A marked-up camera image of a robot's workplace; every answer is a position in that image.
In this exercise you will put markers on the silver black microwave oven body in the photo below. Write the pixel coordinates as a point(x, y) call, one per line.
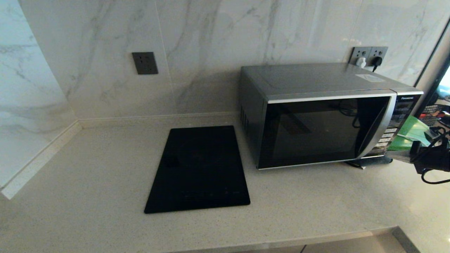
point(316, 79)

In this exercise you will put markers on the green plastic cutting board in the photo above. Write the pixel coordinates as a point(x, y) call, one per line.
point(411, 133)

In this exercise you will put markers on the white power plug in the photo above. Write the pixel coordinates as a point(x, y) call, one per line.
point(361, 62)

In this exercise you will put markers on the dark grey single wall socket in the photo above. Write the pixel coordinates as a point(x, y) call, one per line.
point(145, 63)

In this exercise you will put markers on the black power plug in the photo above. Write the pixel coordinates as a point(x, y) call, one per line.
point(377, 62)

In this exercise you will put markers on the black rubber pad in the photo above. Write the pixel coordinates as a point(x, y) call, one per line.
point(372, 161)

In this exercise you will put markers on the black glass induction cooktop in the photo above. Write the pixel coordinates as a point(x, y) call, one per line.
point(200, 168)

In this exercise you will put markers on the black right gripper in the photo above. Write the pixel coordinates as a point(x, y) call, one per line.
point(430, 158)

